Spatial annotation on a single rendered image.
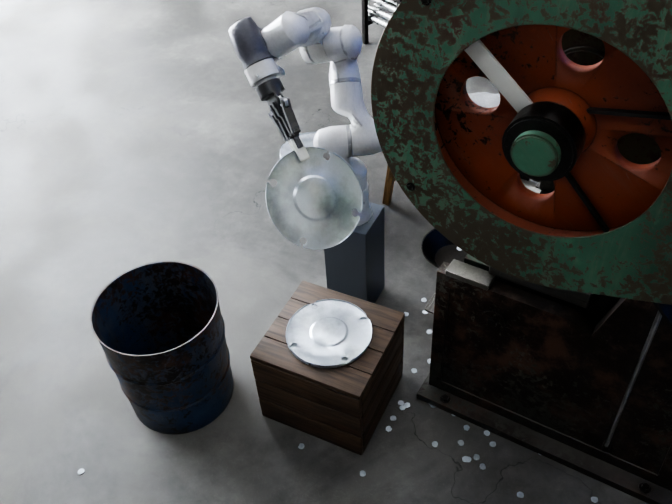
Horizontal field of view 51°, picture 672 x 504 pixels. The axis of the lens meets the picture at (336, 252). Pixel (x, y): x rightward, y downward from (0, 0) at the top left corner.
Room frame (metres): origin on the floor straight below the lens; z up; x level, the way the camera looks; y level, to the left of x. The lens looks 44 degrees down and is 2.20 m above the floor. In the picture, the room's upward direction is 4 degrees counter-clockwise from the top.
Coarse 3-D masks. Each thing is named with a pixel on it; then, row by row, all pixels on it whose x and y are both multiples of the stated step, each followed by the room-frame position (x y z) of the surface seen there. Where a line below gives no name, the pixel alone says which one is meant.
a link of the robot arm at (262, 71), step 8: (256, 64) 1.75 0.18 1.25; (264, 64) 1.75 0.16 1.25; (272, 64) 1.76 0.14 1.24; (248, 72) 1.75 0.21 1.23; (256, 72) 1.74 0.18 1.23; (264, 72) 1.73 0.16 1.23; (272, 72) 1.74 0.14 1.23; (280, 72) 1.79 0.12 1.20; (248, 80) 1.75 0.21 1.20; (256, 80) 1.73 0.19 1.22; (264, 80) 1.73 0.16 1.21
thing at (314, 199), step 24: (288, 168) 1.59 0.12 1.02; (312, 168) 1.60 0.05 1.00; (336, 168) 1.62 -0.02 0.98; (288, 192) 1.54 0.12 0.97; (312, 192) 1.55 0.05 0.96; (336, 192) 1.57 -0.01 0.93; (360, 192) 1.59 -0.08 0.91; (288, 216) 1.48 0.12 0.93; (312, 216) 1.50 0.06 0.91; (336, 216) 1.52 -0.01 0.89; (312, 240) 1.45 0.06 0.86; (336, 240) 1.47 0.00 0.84
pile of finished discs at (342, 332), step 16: (320, 304) 1.67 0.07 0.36; (336, 304) 1.66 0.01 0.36; (352, 304) 1.65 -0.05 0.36; (304, 320) 1.60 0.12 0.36; (320, 320) 1.59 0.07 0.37; (336, 320) 1.58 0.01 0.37; (352, 320) 1.58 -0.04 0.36; (368, 320) 1.58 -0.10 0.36; (288, 336) 1.53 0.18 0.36; (304, 336) 1.53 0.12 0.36; (320, 336) 1.52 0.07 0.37; (336, 336) 1.51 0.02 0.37; (352, 336) 1.51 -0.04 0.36; (368, 336) 1.51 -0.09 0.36; (304, 352) 1.46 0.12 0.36; (320, 352) 1.46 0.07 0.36; (336, 352) 1.45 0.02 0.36; (352, 352) 1.45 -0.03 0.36
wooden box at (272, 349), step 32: (320, 288) 1.75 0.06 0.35; (288, 320) 1.62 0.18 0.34; (384, 320) 1.58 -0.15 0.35; (256, 352) 1.48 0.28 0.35; (288, 352) 1.47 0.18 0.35; (384, 352) 1.45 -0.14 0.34; (256, 384) 1.47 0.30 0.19; (288, 384) 1.40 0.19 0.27; (320, 384) 1.35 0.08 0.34; (352, 384) 1.33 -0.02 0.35; (384, 384) 1.45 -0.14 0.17; (288, 416) 1.41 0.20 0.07; (320, 416) 1.35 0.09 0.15; (352, 416) 1.29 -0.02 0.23; (352, 448) 1.30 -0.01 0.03
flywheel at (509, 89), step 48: (480, 48) 1.31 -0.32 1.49; (528, 48) 1.31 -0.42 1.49; (528, 96) 1.29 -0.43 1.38; (576, 96) 1.24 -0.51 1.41; (624, 96) 1.20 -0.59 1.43; (480, 144) 1.35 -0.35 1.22; (528, 144) 1.16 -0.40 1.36; (576, 144) 1.14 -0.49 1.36; (480, 192) 1.34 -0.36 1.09; (528, 192) 1.30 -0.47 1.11; (624, 192) 1.17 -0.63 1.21
